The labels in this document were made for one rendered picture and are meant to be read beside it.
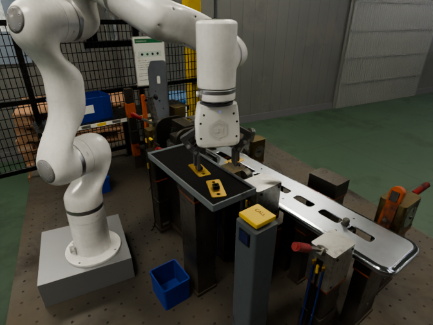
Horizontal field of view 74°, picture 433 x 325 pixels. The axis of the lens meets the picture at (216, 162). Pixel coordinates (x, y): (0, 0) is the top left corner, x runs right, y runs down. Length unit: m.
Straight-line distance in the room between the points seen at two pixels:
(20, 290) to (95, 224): 0.37
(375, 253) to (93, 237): 0.87
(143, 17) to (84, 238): 0.74
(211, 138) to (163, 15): 0.27
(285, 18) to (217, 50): 4.43
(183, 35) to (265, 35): 4.13
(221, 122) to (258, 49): 4.14
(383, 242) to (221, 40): 0.69
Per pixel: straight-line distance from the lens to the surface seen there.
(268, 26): 4.83
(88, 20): 0.90
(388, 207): 1.03
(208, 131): 0.65
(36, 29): 0.83
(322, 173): 1.17
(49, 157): 0.93
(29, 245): 1.49
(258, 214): 0.67
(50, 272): 1.17
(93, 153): 0.98
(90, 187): 1.03
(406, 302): 1.26
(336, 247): 0.78
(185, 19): 0.71
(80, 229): 1.08
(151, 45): 2.06
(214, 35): 0.60
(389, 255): 0.92
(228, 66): 0.61
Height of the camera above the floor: 1.55
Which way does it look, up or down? 26 degrees down
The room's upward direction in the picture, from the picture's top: straight up
